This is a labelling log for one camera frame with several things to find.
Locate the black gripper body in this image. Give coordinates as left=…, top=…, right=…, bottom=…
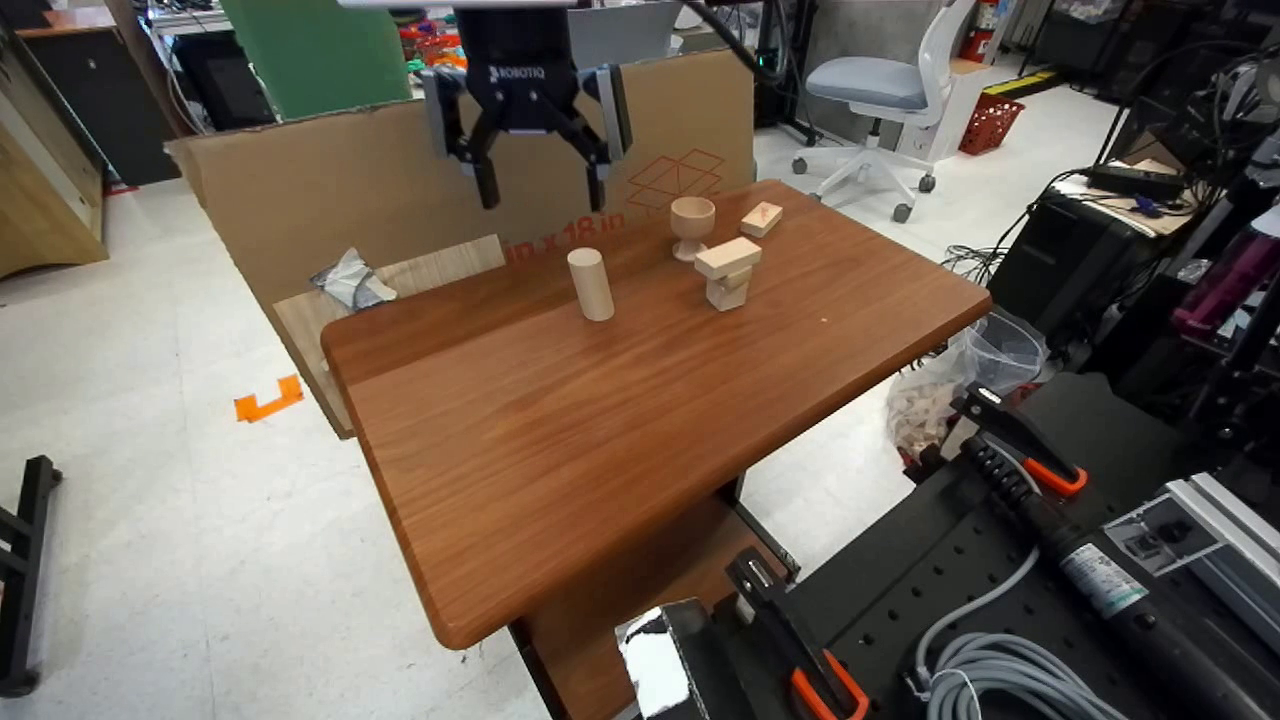
left=459, top=10, right=592, bottom=133

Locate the plain wooden cylinder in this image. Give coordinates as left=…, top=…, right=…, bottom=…
left=560, top=244, right=621, bottom=327

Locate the wooden goblet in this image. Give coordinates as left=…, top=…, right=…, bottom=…
left=663, top=192, right=725, bottom=267

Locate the large cardboard box sheet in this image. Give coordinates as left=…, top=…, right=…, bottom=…
left=164, top=46, right=760, bottom=446

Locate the green board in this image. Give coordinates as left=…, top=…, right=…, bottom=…
left=217, top=0, right=418, bottom=127

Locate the wooden block with red mark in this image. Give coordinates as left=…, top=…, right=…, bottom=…
left=735, top=197, right=788, bottom=244

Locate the crumpled white paper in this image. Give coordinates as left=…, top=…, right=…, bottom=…
left=311, top=244, right=406, bottom=315

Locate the grey office chair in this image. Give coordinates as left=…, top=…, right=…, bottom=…
left=792, top=0, right=989, bottom=227

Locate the orange floor tape mark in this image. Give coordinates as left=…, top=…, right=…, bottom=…
left=233, top=373, right=309, bottom=427

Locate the red basket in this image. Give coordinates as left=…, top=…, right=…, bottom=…
left=956, top=89, right=1027, bottom=161

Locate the wooden cabinet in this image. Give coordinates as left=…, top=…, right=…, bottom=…
left=0, top=20, right=112, bottom=284

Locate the clear plastic bag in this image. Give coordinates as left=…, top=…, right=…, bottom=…
left=882, top=310, right=1058, bottom=471

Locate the black equipment cart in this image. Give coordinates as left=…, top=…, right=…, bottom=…
left=989, top=23, right=1280, bottom=451

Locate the black floor stand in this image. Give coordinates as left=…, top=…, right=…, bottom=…
left=0, top=451, right=69, bottom=701

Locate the black tube with white label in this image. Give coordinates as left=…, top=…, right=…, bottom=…
left=969, top=436, right=1276, bottom=720

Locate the table frame with lower shelf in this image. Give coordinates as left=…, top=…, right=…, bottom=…
left=507, top=487, right=809, bottom=720

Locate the black clamp with orange handle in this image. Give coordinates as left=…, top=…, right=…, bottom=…
left=950, top=383, right=1093, bottom=508
left=722, top=544, right=877, bottom=720

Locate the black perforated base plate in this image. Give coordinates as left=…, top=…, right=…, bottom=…
left=716, top=368, right=1280, bottom=720

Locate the grey cable bundle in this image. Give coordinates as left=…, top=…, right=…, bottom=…
left=909, top=539, right=1140, bottom=720

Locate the aluminium rail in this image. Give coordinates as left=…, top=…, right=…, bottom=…
left=1162, top=468, right=1280, bottom=633

